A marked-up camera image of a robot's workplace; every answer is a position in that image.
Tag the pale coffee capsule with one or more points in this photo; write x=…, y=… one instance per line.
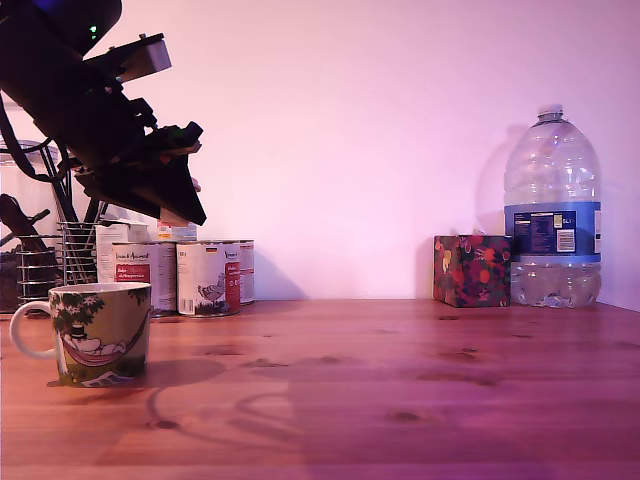
x=173, y=217

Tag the small flat tin can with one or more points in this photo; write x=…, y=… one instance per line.
x=177, y=232

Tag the white cardboard box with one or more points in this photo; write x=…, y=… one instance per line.
x=107, y=250

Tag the white can with red label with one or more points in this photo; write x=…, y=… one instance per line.
x=247, y=272
x=142, y=280

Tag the white can with chicken drawing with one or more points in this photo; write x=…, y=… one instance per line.
x=207, y=280

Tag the dark wooden kitchen tool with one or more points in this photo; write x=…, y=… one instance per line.
x=22, y=220

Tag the cartoon hammock print mug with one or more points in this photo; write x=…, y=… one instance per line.
x=102, y=335

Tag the floral print cardboard box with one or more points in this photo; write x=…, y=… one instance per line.
x=475, y=272

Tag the large clear water bottle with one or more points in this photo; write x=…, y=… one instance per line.
x=552, y=200

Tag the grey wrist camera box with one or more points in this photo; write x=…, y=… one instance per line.
x=150, y=55

